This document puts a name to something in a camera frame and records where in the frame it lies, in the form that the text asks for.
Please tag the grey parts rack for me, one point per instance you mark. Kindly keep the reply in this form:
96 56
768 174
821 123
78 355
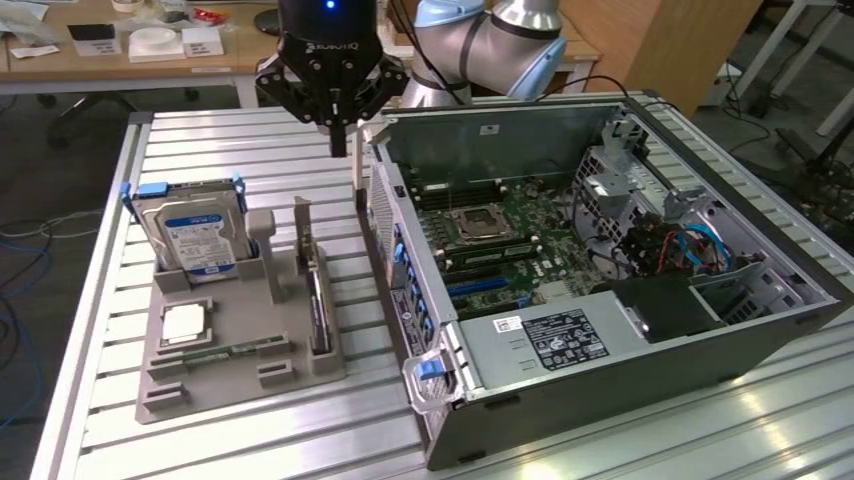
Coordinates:
220 395

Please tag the silver CPU chip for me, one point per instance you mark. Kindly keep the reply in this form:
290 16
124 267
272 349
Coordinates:
182 325

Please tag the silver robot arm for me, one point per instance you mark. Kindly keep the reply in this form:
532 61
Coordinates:
467 45

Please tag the silver drive cage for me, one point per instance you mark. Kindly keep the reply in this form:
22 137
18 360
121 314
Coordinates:
616 192

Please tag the wooden desk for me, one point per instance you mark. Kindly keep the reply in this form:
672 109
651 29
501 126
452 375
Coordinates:
66 67

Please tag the hard disk with blue carrier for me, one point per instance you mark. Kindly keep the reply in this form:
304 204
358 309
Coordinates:
193 235

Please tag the white paper label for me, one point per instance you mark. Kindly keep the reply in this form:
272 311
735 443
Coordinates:
33 51

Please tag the green RAM stick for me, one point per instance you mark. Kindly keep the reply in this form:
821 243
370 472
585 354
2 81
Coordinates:
220 351

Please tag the clear plastic bag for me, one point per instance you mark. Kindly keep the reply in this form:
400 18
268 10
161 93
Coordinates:
26 25

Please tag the long black expansion slot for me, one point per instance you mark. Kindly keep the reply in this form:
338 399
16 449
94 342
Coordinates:
469 275

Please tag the white tape roll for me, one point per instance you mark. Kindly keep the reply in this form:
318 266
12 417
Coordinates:
114 5

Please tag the black chair base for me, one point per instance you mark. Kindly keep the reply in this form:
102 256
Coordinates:
86 107

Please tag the black RAM slot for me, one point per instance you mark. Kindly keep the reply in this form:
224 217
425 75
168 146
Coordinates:
467 195
467 202
467 189
467 183

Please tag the black equipment pile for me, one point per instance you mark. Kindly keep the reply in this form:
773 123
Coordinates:
820 165

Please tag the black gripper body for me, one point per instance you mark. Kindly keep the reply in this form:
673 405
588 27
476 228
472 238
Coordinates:
329 45

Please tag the silver chipset heatsink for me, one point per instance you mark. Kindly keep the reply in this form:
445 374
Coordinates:
549 291

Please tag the graphics card with fan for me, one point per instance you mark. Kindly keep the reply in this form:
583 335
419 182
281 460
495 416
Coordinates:
318 310

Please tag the green motherboard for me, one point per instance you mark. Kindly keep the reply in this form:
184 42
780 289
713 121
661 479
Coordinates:
553 240

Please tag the blue expansion slot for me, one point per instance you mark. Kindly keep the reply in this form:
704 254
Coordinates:
476 286

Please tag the white labelled box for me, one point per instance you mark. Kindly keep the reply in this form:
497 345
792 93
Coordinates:
200 37

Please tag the beige case latch bar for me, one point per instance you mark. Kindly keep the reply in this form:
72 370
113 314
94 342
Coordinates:
357 170

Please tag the silver disk bay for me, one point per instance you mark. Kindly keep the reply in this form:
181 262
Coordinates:
753 285

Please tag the metal CPU socket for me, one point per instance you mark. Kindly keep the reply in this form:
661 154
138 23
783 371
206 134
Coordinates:
480 225

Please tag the black round lamp base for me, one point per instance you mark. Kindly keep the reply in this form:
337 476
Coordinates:
265 22

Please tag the black case lock tab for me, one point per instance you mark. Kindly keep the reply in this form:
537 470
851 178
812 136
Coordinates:
397 192

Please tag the black PC case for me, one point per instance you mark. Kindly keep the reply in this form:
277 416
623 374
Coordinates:
600 400

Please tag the wooden cabinet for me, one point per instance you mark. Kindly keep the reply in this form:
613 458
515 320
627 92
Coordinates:
667 50

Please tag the white box with dish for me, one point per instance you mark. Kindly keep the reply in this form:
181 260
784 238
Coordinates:
156 50

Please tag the white desk frame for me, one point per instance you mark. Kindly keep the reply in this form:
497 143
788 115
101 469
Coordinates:
836 112

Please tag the red packet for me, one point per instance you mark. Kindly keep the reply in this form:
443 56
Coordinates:
208 16

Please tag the small dark object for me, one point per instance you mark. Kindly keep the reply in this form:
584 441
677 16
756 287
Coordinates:
176 16

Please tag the grey power supply unit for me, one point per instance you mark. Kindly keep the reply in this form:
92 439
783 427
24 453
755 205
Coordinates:
493 350

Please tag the black and white box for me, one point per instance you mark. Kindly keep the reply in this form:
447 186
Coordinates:
93 32

